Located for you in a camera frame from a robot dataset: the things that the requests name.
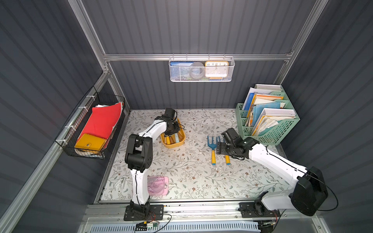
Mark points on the green plastic file organizer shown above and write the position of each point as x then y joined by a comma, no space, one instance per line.
272,137

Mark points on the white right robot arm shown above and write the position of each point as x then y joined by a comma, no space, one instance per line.
307,189

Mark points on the yellow plastic storage box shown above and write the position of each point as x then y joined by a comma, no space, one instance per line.
174,140

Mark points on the black wire side basket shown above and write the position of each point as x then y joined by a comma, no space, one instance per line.
73,129

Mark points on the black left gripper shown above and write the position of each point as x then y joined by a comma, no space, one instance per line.
172,129

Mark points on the red folder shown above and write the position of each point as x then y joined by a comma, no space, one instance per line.
103,120

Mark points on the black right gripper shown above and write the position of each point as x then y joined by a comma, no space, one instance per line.
222,147

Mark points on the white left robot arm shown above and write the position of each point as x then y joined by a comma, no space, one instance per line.
139,153

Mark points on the blue box in basket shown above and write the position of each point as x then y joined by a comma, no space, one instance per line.
180,71

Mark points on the papers and folders stack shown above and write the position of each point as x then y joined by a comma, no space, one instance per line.
266,106

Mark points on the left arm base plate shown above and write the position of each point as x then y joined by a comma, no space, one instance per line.
148,212

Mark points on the dark blue rake yellow handle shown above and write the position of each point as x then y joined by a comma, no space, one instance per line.
227,158

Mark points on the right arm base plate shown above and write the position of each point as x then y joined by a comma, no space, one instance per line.
252,210

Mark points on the yellow box in basket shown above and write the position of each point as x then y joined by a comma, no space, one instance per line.
90,142

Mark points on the yellow white clock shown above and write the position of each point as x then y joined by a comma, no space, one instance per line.
216,69

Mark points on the grey tape roll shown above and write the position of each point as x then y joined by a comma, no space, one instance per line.
197,70

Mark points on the white wire wall basket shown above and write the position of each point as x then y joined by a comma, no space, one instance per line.
203,59

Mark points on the pink plastic case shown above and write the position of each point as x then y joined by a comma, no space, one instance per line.
158,185

